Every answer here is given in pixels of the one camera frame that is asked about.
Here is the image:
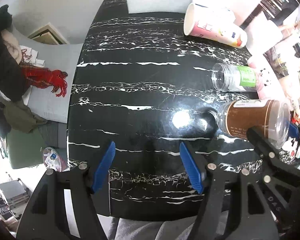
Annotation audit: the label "green cushion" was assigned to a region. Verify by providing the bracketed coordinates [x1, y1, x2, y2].
[6, 127, 48, 170]

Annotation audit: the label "person's grey trousers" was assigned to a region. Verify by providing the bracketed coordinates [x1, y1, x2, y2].
[110, 216, 201, 240]

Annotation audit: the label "red tasselled scarf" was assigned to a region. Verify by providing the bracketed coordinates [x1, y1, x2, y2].
[19, 64, 68, 98]

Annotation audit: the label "silver metal case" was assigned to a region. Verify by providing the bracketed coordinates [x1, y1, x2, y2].
[0, 180, 30, 208]

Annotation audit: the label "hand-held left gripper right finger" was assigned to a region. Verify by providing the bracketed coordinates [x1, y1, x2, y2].
[179, 142, 278, 240]

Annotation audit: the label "row of dark books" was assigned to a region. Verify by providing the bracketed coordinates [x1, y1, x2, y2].
[259, 0, 300, 18]

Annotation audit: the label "clear jar with green label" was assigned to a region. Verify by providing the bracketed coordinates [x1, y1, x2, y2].
[211, 63, 259, 92]

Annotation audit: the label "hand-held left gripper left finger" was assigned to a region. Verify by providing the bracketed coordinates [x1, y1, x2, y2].
[16, 141, 116, 240]

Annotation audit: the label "pink panda cup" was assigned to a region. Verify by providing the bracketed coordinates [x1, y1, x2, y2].
[247, 55, 278, 99]

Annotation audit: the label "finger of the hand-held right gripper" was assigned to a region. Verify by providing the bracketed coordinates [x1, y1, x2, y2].
[289, 123, 300, 161]
[247, 126, 300, 188]

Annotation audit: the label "wooden picture frame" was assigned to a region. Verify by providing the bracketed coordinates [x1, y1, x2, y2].
[27, 22, 68, 45]

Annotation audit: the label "black garment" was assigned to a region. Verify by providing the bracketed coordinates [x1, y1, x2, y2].
[0, 4, 28, 103]

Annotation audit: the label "clear cup with brown label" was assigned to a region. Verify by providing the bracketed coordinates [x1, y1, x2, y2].
[216, 99, 292, 149]

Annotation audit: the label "white pink printed paper cup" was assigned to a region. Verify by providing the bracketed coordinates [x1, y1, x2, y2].
[184, 2, 248, 49]

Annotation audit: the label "olive green cloth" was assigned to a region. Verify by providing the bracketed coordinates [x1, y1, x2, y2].
[3, 101, 48, 133]

